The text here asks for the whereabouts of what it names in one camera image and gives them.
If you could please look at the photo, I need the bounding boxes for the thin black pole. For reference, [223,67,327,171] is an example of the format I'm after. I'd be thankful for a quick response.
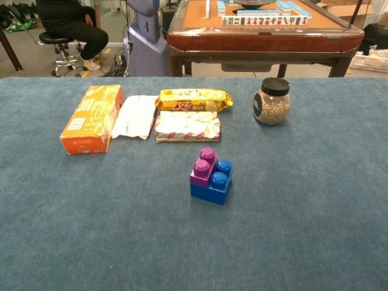
[350,0,364,30]

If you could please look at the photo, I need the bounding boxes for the black dish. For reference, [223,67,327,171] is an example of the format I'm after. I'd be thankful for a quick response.
[233,0,273,8]

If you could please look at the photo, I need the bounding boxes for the glass jar black lid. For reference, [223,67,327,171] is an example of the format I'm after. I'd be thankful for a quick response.
[253,77,292,125]

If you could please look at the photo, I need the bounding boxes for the white plastic basket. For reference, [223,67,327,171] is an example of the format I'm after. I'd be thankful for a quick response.
[349,53,388,73]

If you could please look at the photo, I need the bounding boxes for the seated person in black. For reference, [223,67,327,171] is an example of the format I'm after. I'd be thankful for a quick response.
[35,0,109,72]

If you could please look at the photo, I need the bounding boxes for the brown mahjong table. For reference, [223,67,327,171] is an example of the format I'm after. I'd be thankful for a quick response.
[166,0,365,78]

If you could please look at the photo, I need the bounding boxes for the face-up mahjong tile row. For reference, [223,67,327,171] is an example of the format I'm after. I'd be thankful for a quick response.
[221,15,309,27]

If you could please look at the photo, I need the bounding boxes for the dark wooden table leg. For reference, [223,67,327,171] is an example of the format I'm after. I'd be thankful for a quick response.
[0,26,24,72]

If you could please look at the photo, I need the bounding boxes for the black bag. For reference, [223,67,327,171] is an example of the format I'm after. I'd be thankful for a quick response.
[357,23,388,56]

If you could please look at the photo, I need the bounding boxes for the yellow biscuit packet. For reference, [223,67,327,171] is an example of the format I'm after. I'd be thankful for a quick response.
[155,88,234,113]

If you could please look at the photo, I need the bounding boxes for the white red snack packet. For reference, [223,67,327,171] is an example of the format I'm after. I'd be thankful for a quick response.
[155,110,222,144]

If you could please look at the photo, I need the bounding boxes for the black floor cables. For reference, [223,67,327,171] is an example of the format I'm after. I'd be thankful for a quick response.
[101,50,131,78]

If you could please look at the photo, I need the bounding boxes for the black swivel stool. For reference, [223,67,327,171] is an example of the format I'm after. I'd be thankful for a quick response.
[38,32,84,78]

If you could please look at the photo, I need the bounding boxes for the brown cardboard box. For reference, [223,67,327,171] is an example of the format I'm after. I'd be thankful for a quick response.
[315,0,375,30]

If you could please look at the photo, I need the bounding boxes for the lilac grey robot base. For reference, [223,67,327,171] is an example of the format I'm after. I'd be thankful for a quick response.
[122,0,168,77]

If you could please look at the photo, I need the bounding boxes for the purple toy brick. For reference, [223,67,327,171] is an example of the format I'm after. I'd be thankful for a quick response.
[190,147,218,187]

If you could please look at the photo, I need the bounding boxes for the blue toy brick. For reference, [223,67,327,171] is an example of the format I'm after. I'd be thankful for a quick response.
[190,159,234,206]

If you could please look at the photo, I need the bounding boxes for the green plants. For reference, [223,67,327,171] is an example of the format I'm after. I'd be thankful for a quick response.
[0,2,41,30]

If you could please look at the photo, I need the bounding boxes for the blue felt table cloth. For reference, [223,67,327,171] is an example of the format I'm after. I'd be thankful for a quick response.
[0,76,388,291]

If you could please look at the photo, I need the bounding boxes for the orange cardboard box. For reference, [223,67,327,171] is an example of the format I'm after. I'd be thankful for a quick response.
[59,84,124,156]

